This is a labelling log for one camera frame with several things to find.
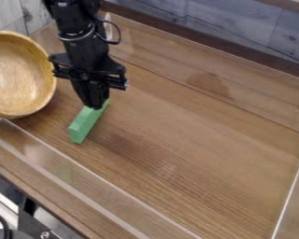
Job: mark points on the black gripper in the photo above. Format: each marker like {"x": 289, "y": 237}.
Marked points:
{"x": 85, "y": 63}

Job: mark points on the green rectangular stick block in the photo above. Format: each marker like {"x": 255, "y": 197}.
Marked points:
{"x": 84, "y": 122}

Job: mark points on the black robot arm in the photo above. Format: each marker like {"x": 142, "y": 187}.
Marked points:
{"x": 76, "y": 16}

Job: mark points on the wooden bowl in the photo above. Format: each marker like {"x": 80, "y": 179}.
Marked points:
{"x": 27, "y": 82}

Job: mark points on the clear acrylic corner bracket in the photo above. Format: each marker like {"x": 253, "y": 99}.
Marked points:
{"x": 112, "y": 30}

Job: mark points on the clear acrylic tray wall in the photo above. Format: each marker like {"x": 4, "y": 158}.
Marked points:
{"x": 192, "y": 157}

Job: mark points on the black metal table bracket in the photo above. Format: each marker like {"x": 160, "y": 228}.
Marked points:
{"x": 29, "y": 225}

